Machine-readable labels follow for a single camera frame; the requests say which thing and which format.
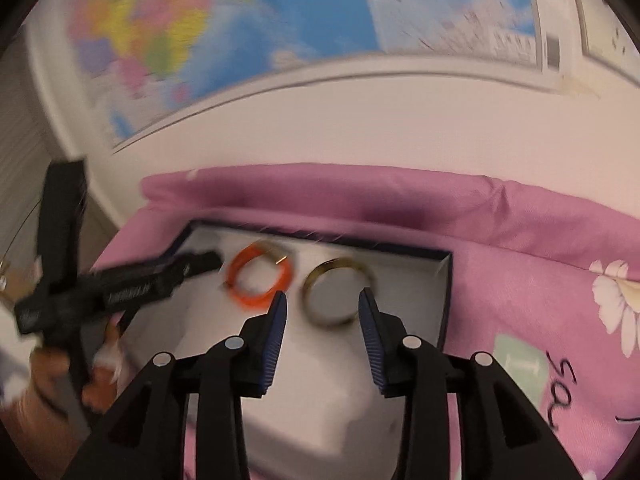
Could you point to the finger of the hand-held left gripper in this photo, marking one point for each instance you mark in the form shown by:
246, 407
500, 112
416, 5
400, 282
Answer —
160, 277

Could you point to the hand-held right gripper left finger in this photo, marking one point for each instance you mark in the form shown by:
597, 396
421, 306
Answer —
275, 340

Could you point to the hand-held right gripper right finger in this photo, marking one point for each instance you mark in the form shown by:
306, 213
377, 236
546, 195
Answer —
370, 340

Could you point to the tortoiseshell bangle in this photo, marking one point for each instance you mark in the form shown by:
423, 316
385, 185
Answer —
306, 295

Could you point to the orange smart watch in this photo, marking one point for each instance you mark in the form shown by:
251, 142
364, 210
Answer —
232, 276

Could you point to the dark blue jewelry box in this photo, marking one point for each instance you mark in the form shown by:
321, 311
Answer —
325, 410

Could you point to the person's left hand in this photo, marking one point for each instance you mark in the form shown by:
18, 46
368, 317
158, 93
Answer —
45, 375

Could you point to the grey cabinet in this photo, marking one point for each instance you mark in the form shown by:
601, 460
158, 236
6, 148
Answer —
25, 160

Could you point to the pink printed blanket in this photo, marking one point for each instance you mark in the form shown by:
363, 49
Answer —
500, 240

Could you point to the colourful wall map poster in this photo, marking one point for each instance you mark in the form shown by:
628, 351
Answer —
300, 10

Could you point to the white wall poster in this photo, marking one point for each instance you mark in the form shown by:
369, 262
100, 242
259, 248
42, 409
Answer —
610, 20

